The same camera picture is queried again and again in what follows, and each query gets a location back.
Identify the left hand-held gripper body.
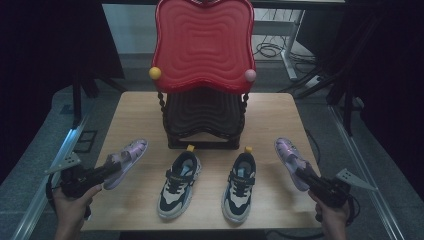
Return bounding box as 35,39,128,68
44,152,103,199

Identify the person's left hand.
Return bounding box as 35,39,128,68
53,184,103,231

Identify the person's right hand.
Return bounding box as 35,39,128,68
308,191,351,233

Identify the aluminium floor rail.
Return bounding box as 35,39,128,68
11,114,89,240
328,105,405,240

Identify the black metal stand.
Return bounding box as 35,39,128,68
278,13,381,138
70,68,128,130

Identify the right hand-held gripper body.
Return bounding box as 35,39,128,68
309,168,379,209

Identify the white power strip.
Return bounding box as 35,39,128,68
304,74,325,90

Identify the navy and white sneaker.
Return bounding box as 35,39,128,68
221,146,258,224
156,144,203,221

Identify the thin black floor cable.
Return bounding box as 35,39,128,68
304,128,322,165

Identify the black curtain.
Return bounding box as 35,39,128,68
296,0,424,201
0,0,125,184

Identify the red and black shoe rack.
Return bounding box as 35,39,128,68
148,0,258,151

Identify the bundle of floor cables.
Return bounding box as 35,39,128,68
254,33,318,68

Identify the purple sandal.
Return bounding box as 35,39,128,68
103,138,149,191
274,137,321,193

